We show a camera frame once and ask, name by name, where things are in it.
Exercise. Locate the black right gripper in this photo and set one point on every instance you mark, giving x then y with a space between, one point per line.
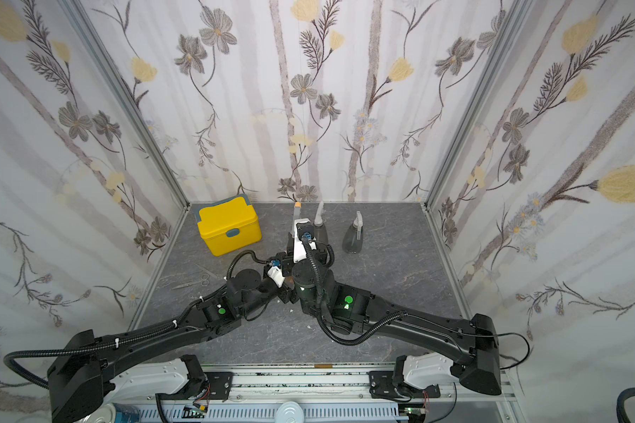
307 251

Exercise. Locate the clear spray nozzle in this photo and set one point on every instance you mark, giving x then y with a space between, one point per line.
358 224
318 221

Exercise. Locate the grey translucent spray bottle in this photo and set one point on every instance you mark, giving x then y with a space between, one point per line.
351 243

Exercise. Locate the amber spray nozzle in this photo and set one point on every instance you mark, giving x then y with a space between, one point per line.
297 213

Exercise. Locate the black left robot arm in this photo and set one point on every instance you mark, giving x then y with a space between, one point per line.
83 375

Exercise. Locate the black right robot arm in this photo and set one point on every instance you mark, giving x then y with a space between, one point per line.
350 316

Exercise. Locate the yellow plastic storage box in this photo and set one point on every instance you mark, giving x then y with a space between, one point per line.
229 225

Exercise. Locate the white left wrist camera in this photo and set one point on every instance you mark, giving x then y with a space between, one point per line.
275 273

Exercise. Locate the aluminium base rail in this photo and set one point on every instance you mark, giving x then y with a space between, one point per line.
422 391

